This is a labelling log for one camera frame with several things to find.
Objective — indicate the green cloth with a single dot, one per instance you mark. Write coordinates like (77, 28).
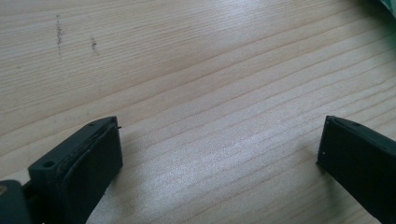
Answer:
(390, 6)

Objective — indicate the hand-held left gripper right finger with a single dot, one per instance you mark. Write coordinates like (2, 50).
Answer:
(361, 161)

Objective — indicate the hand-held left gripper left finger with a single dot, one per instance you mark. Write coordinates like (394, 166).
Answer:
(81, 168)

